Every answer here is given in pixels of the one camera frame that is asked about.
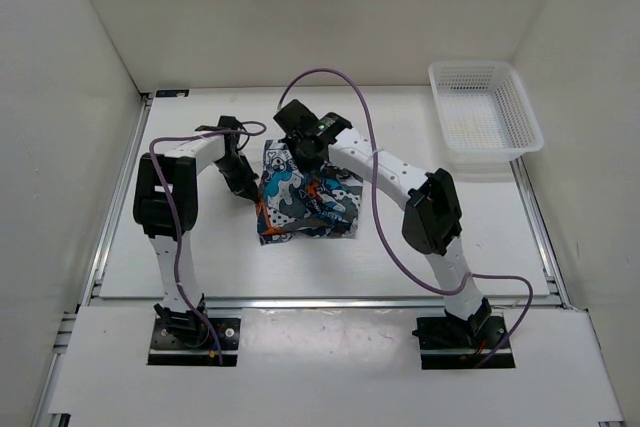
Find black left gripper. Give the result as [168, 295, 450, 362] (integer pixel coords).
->
[214, 155, 258, 202]

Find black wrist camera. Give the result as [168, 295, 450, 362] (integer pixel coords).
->
[194, 115, 247, 141]
[274, 99, 353, 142]

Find white plastic basket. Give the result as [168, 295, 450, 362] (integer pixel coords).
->
[428, 60, 544, 167]

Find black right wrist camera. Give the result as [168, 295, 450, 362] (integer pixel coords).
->
[274, 99, 353, 142]

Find colourful patterned shorts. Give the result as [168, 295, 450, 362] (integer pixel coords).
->
[256, 139, 364, 245]

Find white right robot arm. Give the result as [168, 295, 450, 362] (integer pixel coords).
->
[278, 117, 491, 347]

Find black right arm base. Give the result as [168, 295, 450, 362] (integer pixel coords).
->
[412, 315, 515, 370]

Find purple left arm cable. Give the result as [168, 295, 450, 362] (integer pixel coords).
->
[148, 120, 269, 363]

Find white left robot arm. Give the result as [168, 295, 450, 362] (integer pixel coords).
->
[133, 128, 259, 347]

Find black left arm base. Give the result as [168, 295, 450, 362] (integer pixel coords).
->
[147, 304, 241, 367]

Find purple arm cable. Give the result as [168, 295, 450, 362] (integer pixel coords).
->
[277, 65, 534, 369]
[148, 120, 269, 363]

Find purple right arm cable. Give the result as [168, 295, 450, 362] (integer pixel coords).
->
[277, 65, 534, 369]

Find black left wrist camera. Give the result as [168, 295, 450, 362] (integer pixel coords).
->
[194, 115, 247, 141]

